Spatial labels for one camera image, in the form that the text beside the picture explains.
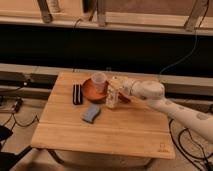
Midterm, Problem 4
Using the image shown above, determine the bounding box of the white plastic bottle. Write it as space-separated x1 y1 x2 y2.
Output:
106 77 120 109

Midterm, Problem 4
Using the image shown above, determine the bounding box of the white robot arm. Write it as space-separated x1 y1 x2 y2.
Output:
113 76 213 143

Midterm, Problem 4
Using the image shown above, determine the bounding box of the small red-brown object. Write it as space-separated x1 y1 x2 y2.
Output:
118 93 131 103

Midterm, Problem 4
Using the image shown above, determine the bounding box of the clear plastic cup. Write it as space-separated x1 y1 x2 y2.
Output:
91 72 107 93

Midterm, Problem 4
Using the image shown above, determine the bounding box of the orange-brown bowl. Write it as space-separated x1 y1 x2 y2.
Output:
82 79 107 101

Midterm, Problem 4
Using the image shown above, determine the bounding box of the blue sponge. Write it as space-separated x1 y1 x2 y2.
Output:
82 105 101 123

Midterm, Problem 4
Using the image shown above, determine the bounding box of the black rectangular block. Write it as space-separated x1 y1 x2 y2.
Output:
73 84 83 105

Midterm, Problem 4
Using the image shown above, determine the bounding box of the wooden table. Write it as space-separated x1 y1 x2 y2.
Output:
31 72 175 159

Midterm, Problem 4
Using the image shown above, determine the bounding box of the black power adapter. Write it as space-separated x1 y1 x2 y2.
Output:
12 98 23 113

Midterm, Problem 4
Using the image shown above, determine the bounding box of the black object bottom left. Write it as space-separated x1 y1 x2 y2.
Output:
0 124 34 171

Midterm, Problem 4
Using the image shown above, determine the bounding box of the black floor cables right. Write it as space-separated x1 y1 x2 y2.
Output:
168 103 213 171

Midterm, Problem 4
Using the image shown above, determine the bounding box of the hanging thin cable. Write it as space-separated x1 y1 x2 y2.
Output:
158 0 212 76

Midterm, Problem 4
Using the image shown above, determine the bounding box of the black floor cable left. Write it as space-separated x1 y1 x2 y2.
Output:
0 111 41 129

